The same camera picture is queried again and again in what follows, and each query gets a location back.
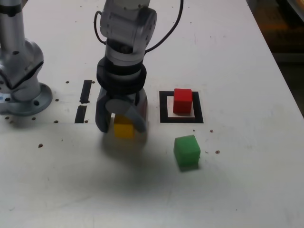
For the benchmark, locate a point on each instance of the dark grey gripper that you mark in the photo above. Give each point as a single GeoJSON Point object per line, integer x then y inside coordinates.
{"type": "Point", "coordinates": [121, 97]}

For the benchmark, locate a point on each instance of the yellow cube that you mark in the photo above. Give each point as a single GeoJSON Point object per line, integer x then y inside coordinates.
{"type": "Point", "coordinates": [123, 130]}

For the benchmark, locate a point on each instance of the red cube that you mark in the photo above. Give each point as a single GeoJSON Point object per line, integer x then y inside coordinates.
{"type": "Point", "coordinates": [182, 102]}

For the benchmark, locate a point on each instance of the green cube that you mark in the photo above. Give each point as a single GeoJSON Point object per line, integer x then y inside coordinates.
{"type": "Point", "coordinates": [186, 152]}

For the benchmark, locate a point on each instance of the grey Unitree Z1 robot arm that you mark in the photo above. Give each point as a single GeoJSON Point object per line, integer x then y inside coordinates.
{"type": "Point", "coordinates": [128, 23]}

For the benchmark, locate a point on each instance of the black tape square outline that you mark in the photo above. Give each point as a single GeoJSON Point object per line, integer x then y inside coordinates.
{"type": "Point", "coordinates": [164, 111]}

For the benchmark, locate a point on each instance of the black tape strip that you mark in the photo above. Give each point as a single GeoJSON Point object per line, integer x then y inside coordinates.
{"type": "Point", "coordinates": [85, 91]}

